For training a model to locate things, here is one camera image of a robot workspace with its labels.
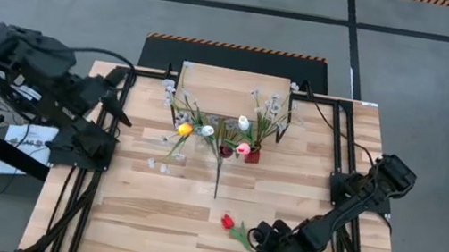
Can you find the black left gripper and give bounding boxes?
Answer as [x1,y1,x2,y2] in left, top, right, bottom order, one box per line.
[65,60,142,129]

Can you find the white blossom spray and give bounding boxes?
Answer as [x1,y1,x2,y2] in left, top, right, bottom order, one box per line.
[144,56,217,181]
[241,83,310,155]

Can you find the yellow artificial tulip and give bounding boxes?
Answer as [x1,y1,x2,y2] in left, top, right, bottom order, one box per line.
[165,120,196,161]

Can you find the white artificial tulip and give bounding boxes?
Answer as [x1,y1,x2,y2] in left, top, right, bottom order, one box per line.
[199,123,216,139]
[232,113,261,149]

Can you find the pink artificial tulip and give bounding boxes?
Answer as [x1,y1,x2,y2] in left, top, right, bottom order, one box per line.
[234,139,255,158]

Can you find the dark red artificial tulip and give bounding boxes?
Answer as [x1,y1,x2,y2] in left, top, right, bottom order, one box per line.
[208,141,237,203]

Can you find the wooden shelf black legs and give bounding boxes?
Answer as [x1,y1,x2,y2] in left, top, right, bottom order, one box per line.
[156,57,314,148]

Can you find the white paper sheet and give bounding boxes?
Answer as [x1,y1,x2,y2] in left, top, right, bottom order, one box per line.
[0,118,61,183]

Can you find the red glass vase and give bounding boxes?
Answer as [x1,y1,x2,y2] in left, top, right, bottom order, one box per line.
[243,147,262,166]

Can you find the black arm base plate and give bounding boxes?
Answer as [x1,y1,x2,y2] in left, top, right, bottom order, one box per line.
[47,127,118,174]
[326,170,400,217]

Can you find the thin black cable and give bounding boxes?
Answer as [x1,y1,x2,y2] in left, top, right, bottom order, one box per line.
[295,84,388,167]

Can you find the black aluminium table frame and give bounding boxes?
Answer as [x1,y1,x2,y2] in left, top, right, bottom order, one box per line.
[21,51,427,252]

